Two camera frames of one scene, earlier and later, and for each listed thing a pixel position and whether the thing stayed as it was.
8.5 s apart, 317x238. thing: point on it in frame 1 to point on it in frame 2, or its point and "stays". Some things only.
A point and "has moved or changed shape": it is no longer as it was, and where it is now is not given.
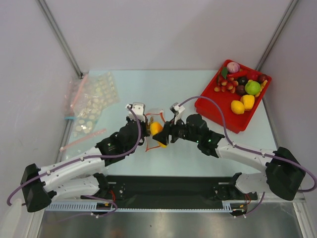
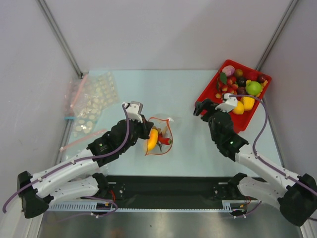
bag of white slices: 98,90 stays
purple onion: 233,67 to 229,70
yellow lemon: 237,107 stays
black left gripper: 144,126 stays
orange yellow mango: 155,127 to 153,139
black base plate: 168,192 stays
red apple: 252,75 stays
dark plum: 262,77 stays
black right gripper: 171,132 to 208,110
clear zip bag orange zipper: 150,143 has moved or changed shape
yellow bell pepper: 248,100 stays
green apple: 252,88 stays
